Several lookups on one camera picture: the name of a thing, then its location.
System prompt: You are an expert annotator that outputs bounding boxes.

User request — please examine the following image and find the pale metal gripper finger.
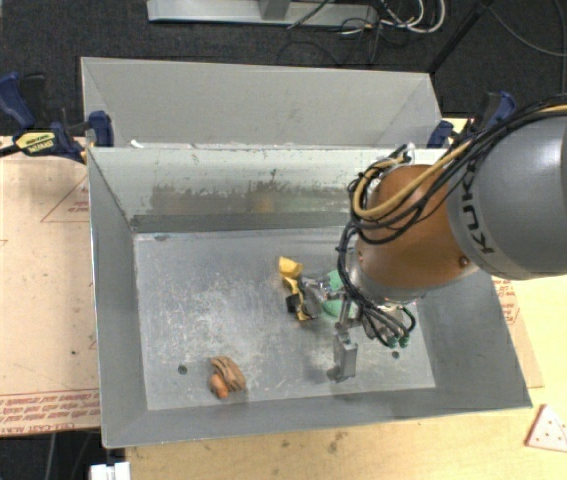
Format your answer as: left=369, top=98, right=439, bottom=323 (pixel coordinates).
left=326, top=330, right=360, bottom=384
left=298, top=277, right=337, bottom=319

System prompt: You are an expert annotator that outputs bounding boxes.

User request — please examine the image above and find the green sponge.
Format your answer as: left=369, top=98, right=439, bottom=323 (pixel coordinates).
left=321, top=267, right=350, bottom=319

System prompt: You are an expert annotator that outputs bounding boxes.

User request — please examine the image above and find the yellow and black toy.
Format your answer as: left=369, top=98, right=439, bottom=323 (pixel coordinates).
left=277, top=255, right=322, bottom=325

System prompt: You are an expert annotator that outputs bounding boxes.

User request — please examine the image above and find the grey metal bin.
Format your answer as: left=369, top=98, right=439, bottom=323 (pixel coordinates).
left=80, top=56, right=534, bottom=450

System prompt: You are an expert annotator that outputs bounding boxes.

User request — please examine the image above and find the brown and orange toy animal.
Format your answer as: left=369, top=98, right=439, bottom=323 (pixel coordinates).
left=208, top=355, right=248, bottom=401

